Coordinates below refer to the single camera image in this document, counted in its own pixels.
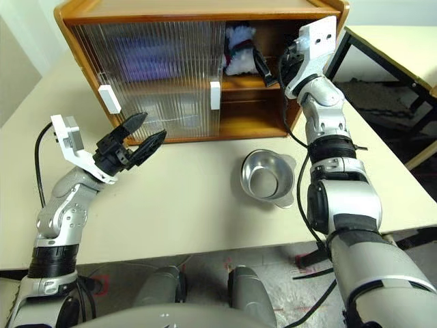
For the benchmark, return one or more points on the grey robot torso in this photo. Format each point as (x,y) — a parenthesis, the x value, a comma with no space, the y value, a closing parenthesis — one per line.
(170,317)

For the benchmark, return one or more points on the wooden cabinet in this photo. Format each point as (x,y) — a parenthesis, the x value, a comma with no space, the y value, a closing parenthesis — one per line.
(187,8)

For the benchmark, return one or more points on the brown wooden shelf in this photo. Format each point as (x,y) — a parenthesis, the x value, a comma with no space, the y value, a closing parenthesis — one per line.
(239,82)

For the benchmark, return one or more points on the plush snowman with green hat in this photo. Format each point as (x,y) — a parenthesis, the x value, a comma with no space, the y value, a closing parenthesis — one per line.
(239,63)

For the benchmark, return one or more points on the grey left robot leg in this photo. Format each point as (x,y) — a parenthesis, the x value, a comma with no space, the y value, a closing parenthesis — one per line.
(160,283)

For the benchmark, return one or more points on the grey right robot leg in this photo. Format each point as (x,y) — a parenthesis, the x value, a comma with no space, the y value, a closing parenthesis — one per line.
(251,290)

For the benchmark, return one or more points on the grey robot leg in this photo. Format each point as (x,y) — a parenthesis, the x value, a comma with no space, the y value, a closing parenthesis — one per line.
(160,283)
(251,290)

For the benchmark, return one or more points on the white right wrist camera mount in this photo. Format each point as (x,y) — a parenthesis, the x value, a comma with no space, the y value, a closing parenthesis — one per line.
(321,34)

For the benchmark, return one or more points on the light wooden board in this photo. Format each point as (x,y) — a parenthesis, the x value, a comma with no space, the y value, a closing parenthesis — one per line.
(425,153)

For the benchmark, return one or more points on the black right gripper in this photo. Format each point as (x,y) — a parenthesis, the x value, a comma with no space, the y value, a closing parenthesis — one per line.
(290,66)

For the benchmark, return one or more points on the metal bowl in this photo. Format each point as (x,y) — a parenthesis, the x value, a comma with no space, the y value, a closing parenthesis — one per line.
(269,191)

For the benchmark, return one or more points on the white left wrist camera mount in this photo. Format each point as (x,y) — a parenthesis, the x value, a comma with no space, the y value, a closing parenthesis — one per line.
(80,160)

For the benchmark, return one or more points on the beige table with black frame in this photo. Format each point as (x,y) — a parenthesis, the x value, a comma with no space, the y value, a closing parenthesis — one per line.
(392,44)

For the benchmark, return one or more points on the black table foot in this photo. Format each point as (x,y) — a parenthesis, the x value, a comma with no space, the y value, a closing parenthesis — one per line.
(92,285)
(312,256)

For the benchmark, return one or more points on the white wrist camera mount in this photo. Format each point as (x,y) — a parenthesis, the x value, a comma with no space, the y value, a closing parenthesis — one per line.
(321,34)
(80,160)

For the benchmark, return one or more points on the ribbed glass sliding door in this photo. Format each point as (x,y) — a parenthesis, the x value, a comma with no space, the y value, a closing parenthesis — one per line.
(170,68)
(89,51)

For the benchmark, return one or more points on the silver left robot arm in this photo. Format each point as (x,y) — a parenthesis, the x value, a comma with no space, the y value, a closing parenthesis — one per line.
(65,205)

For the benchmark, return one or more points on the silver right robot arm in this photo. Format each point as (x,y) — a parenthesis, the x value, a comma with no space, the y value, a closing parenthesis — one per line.
(341,205)

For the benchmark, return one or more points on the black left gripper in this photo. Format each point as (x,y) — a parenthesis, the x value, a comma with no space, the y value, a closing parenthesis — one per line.
(109,153)

